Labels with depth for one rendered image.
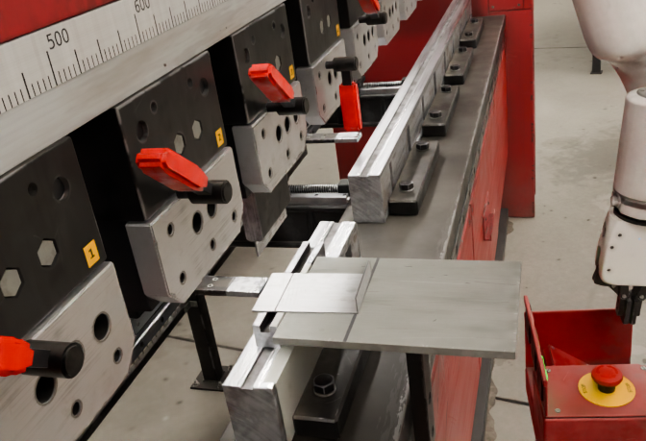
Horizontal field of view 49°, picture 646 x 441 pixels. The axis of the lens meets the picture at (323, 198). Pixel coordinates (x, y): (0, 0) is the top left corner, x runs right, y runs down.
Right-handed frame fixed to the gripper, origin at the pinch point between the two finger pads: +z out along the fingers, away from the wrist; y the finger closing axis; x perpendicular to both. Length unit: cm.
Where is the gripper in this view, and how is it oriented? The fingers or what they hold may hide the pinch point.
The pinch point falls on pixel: (628, 306)
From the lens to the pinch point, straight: 111.7
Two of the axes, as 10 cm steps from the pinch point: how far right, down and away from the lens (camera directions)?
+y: 9.9, 0.1, -1.3
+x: 1.2, -4.3, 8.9
